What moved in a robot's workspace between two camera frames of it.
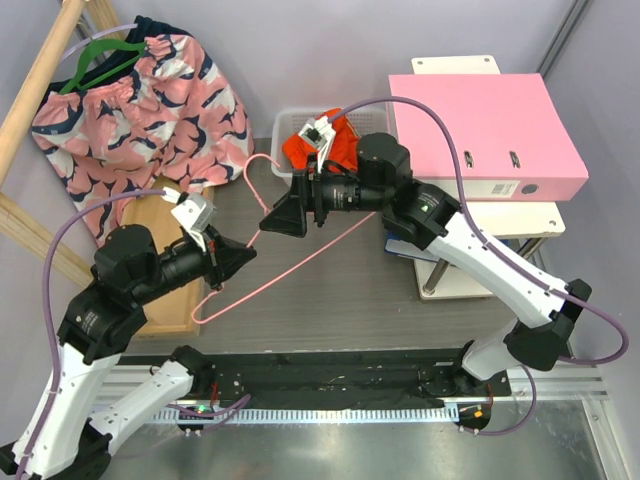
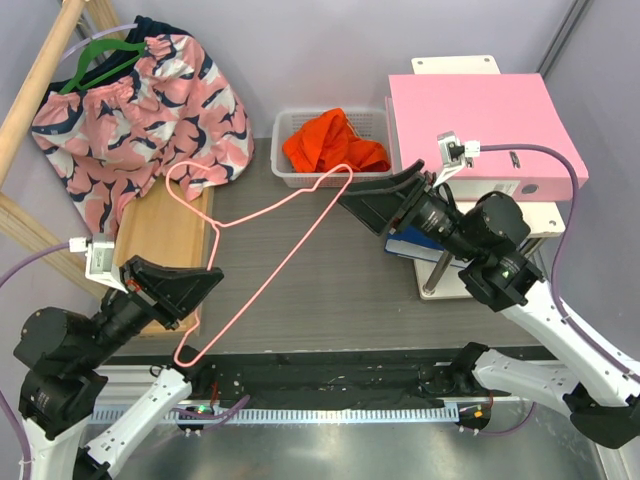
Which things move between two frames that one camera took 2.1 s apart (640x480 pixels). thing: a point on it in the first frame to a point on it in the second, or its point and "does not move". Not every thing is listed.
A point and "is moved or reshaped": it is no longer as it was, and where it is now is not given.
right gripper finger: x=288 y=216 to x=398 y=184
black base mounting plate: x=374 y=378 does not move
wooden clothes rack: x=178 y=316 does not move
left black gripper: x=224 y=256 to x=174 y=290
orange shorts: x=342 y=153 does not move
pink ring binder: x=509 y=137 does not move
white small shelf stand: x=441 y=279 does not move
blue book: x=395 y=245 does not move
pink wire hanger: x=254 y=240 is moved or reshaped
